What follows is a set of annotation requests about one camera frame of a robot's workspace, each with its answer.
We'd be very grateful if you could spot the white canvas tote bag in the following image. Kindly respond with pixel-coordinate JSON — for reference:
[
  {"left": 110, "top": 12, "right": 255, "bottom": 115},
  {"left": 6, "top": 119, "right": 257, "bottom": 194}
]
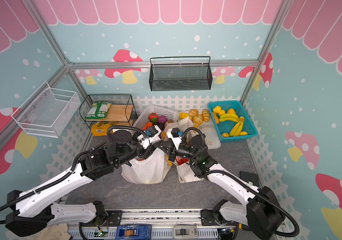
[{"left": 164, "top": 123, "right": 203, "bottom": 183}]

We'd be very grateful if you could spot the white plastic grocery bag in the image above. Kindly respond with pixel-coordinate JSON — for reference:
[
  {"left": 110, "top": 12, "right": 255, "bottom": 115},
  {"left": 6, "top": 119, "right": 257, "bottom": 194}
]
[{"left": 121, "top": 148, "right": 171, "bottom": 185}]

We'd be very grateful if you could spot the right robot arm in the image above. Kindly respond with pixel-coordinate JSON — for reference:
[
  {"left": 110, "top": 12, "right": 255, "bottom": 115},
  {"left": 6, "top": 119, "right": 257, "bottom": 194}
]
[{"left": 155, "top": 128, "right": 300, "bottom": 240}]

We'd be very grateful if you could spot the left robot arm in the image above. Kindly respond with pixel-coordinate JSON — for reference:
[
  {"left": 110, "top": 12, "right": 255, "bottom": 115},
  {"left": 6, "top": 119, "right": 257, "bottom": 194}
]
[{"left": 0, "top": 126, "right": 161, "bottom": 237}]

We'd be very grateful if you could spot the white plastic tray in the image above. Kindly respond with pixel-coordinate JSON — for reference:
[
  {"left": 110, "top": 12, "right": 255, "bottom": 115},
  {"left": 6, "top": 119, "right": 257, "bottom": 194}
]
[{"left": 182, "top": 109, "right": 222, "bottom": 150}]

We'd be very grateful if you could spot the yellow snack pack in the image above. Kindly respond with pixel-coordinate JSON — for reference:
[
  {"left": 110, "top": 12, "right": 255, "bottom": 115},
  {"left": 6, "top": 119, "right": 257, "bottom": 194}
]
[{"left": 91, "top": 122, "right": 112, "bottom": 137}]

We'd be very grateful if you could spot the large croissant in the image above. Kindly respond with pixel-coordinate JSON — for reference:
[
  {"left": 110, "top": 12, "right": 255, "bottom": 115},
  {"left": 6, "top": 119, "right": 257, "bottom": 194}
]
[{"left": 193, "top": 115, "right": 204, "bottom": 128}]

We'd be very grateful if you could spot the yellow corn bread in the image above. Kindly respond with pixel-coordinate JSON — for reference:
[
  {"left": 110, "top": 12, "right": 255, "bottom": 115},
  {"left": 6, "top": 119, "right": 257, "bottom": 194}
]
[{"left": 179, "top": 112, "right": 191, "bottom": 120}]

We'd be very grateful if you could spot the round bread roll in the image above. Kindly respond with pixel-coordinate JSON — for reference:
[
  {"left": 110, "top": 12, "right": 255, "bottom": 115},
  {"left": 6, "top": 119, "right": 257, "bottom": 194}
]
[{"left": 189, "top": 109, "right": 199, "bottom": 118}]

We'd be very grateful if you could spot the orange carrot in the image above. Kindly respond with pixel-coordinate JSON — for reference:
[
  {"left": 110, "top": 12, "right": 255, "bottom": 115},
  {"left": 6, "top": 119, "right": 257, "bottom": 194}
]
[{"left": 142, "top": 122, "right": 153, "bottom": 130}]

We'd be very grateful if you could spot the right croissant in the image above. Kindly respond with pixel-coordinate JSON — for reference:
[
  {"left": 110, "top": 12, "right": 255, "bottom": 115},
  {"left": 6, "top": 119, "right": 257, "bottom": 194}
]
[{"left": 202, "top": 109, "right": 211, "bottom": 122}]

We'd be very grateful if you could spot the white plastic vegetable basket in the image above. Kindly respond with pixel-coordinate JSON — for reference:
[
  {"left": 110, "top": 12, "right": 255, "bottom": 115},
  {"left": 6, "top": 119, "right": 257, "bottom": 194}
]
[{"left": 133, "top": 105, "right": 179, "bottom": 129}]

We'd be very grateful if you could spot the purple onion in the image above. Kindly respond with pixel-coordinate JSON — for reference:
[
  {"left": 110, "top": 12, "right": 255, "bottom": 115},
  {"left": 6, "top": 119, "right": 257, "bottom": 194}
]
[{"left": 157, "top": 116, "right": 168, "bottom": 124}]

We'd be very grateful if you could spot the red tomato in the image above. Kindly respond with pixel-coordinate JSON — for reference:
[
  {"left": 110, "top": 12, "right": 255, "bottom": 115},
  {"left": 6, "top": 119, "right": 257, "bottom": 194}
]
[{"left": 148, "top": 113, "right": 159, "bottom": 123}]

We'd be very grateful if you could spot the green snack bag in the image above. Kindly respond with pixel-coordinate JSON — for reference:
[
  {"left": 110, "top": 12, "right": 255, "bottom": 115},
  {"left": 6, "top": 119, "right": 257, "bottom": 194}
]
[{"left": 85, "top": 101, "right": 112, "bottom": 121}]

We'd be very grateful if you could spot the yellow lemon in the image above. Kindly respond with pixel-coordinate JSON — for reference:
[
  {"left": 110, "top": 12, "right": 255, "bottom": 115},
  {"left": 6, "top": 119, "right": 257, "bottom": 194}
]
[{"left": 213, "top": 106, "right": 222, "bottom": 114}]

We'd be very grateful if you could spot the teal plastic fruit basket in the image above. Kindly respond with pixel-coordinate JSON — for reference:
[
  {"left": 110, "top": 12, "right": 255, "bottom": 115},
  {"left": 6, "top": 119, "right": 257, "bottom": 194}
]
[{"left": 208, "top": 101, "right": 258, "bottom": 143}]

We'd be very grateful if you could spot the yellow banana bunch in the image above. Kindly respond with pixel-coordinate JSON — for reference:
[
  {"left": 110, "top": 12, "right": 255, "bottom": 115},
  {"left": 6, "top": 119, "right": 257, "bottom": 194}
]
[
  {"left": 219, "top": 113, "right": 240, "bottom": 123},
  {"left": 222, "top": 117, "right": 248, "bottom": 138}
]

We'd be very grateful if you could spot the black flat box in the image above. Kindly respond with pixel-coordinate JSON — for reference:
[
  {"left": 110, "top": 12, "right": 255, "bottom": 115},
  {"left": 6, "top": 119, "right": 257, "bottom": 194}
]
[{"left": 240, "top": 171, "right": 260, "bottom": 188}]

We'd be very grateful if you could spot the blue box device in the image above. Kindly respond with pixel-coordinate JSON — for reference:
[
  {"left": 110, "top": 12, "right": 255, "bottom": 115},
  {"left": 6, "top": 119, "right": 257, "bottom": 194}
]
[{"left": 116, "top": 225, "right": 152, "bottom": 240}]

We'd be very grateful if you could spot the beige cloth rag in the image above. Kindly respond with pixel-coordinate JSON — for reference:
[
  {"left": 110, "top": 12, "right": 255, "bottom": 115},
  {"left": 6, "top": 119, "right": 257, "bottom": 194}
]
[{"left": 31, "top": 224, "right": 72, "bottom": 240}]

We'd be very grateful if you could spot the black wire wooden shelf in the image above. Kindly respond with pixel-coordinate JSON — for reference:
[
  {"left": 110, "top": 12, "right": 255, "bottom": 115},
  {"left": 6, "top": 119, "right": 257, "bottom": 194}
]
[{"left": 79, "top": 94, "right": 138, "bottom": 130}]

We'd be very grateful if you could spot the black wire wall basket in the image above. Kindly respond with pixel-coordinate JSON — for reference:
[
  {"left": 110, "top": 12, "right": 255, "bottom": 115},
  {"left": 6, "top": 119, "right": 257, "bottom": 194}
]
[{"left": 149, "top": 56, "right": 213, "bottom": 92}]

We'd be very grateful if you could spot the white wire wall basket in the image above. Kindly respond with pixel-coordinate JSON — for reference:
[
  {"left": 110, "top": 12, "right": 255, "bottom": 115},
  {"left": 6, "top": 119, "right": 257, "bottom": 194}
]
[{"left": 11, "top": 82, "right": 81, "bottom": 138}]

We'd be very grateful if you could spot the grey switch box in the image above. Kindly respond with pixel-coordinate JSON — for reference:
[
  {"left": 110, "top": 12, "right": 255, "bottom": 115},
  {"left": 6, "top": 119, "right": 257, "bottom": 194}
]
[{"left": 173, "top": 225, "right": 198, "bottom": 240}]

